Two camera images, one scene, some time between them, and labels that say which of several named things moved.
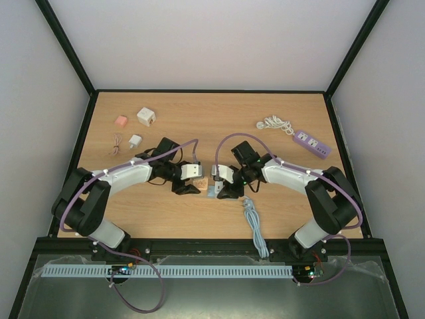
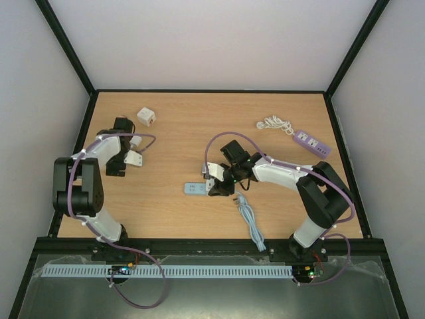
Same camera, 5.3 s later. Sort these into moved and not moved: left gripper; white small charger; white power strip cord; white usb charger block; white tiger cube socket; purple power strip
Moved: left gripper; white usb charger block
Not moved: white power strip cord; purple power strip; white small charger; white tiger cube socket
